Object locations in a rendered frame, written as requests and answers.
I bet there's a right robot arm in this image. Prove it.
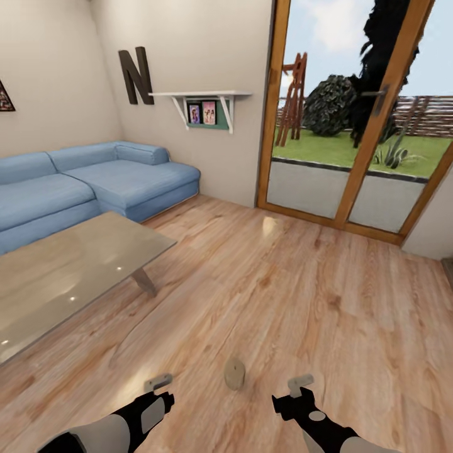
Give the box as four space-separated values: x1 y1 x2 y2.
272 374 401 453

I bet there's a pillar candle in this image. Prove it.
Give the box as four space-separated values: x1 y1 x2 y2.
225 359 245 391

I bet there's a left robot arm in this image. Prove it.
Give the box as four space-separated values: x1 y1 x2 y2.
33 373 174 453

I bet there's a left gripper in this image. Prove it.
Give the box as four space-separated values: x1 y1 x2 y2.
158 391 174 413

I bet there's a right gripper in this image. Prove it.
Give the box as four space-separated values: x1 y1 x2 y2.
272 389 315 421

